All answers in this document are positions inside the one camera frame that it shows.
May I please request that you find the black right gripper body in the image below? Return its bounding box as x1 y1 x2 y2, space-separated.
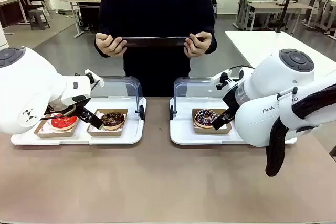
222 83 242 112

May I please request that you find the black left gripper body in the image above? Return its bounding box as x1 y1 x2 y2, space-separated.
69 100 95 120

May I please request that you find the white printed paper liner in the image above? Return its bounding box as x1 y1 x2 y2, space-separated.
194 121 228 131
38 119 55 134
89 110 124 132

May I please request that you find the dark brown serving tray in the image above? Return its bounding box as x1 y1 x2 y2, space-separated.
121 36 190 48

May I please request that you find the person's left forearm dark sleeve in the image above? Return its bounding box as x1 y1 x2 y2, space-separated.
194 6 218 59

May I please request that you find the person's right forearm dark sleeve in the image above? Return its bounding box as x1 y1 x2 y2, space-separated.
94 6 116 59

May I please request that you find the sprinkled chocolate donut in box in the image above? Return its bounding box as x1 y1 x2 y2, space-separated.
192 108 233 135

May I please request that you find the dark donut with coloured sprinkles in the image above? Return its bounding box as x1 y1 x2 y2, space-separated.
193 108 219 129

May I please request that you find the red glazed donut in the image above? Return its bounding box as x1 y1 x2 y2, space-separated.
34 113 80 138
50 115 79 132

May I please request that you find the person in dark FILA sweater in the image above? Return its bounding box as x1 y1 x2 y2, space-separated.
94 0 218 98

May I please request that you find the person's left hand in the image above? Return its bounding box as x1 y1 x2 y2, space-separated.
184 31 213 58

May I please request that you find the person's right hand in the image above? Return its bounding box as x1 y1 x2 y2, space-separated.
94 32 128 58

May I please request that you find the white display tray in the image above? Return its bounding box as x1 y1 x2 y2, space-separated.
169 97 298 146
10 97 147 146

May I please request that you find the clear display lid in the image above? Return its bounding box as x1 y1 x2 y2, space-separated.
90 76 145 121
170 77 227 120

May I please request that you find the large white table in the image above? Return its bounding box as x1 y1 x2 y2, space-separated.
225 30 336 78

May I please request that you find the black cabinet under table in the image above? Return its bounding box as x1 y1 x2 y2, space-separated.
78 4 102 33

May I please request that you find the grey step stool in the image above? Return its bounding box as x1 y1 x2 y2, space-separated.
28 9 51 30

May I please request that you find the beige top background table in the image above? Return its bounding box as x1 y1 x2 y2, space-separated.
246 2 313 32

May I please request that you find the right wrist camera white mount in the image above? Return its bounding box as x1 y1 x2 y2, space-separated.
211 69 241 91

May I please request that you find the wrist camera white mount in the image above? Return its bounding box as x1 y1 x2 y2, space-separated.
211 69 241 91
83 69 105 91

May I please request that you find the thin black camera cable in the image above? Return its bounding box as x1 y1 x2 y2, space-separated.
229 65 257 73

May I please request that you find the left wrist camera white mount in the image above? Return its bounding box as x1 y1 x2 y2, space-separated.
83 69 105 91

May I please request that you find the black sleeved cable bundle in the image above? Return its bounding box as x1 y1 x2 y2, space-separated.
265 83 336 177

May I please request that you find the white cylindrical pedestal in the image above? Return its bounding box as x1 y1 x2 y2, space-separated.
0 20 7 50

